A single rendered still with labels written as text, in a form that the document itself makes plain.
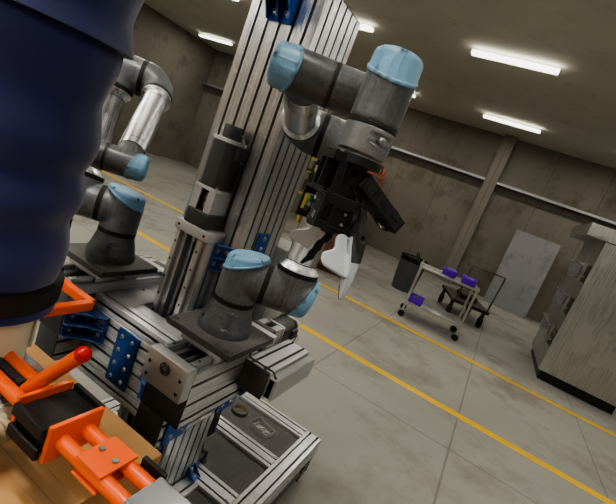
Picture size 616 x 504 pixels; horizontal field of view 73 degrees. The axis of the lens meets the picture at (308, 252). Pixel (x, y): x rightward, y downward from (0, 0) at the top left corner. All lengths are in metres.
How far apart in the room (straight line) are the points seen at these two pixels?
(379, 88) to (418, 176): 11.55
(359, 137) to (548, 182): 11.38
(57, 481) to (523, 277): 11.02
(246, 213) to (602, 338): 5.78
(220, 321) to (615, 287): 5.85
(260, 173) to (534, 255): 10.44
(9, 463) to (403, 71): 0.84
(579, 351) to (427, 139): 7.42
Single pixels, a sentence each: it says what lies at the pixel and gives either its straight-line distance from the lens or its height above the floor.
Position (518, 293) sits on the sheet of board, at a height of 0.50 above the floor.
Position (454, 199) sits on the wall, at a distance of 11.93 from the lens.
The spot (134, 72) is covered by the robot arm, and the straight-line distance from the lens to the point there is 1.51.
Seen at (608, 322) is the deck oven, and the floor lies 1.07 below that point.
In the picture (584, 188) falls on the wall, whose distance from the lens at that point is 12.00.
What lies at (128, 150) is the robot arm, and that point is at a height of 1.41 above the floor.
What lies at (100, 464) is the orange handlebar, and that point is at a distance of 0.68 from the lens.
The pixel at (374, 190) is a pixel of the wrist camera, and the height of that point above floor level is 1.55.
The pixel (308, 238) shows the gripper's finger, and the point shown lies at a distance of 0.70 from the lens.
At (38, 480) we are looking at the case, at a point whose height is 0.94.
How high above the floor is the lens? 1.55
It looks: 11 degrees down
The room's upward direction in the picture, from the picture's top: 21 degrees clockwise
